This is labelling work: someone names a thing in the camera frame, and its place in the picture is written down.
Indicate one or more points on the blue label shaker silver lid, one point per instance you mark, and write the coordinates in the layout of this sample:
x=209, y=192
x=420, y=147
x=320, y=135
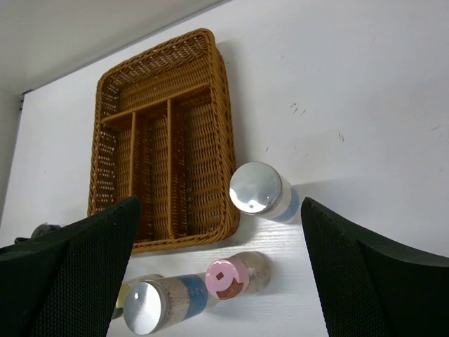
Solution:
x=258, y=189

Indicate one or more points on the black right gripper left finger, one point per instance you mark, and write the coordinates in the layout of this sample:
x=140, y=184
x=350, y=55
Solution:
x=66, y=282

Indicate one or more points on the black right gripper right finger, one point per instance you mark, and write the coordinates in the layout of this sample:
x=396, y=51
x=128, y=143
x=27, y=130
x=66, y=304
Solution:
x=370, y=285

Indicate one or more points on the pink lid spice jar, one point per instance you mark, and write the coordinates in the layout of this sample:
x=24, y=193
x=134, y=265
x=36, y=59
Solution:
x=245, y=273

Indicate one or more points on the yellow lid spice jar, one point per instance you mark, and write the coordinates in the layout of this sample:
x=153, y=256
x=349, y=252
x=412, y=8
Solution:
x=124, y=290

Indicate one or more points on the brown wicker divided basket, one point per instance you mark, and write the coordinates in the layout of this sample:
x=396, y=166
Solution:
x=163, y=133

